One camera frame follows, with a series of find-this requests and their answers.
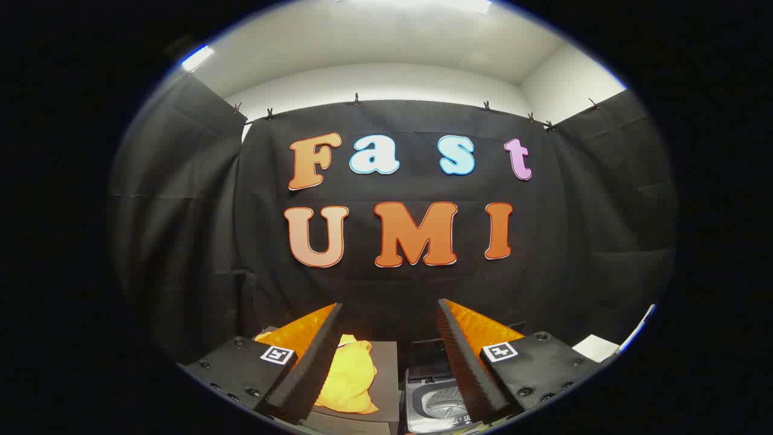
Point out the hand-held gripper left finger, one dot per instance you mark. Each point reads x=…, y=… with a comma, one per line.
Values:
x=302, y=374

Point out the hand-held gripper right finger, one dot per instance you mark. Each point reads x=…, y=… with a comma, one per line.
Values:
x=474, y=374

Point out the yellow polo shirt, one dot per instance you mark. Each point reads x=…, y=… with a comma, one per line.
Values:
x=350, y=377

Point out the dark washing machine lid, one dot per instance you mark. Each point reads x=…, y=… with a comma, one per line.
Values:
x=429, y=353

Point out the grey washing machine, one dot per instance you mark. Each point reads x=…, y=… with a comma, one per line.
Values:
x=435, y=408

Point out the black backdrop cloth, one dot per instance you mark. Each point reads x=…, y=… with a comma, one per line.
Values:
x=392, y=290

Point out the white paper sheet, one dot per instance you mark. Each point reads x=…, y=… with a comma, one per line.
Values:
x=596, y=348

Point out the row of black clips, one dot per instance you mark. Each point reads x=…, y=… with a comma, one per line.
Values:
x=356, y=99

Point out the small ceiling light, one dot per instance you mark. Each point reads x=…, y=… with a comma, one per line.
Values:
x=197, y=58

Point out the large ceiling light panel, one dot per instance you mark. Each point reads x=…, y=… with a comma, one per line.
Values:
x=423, y=5

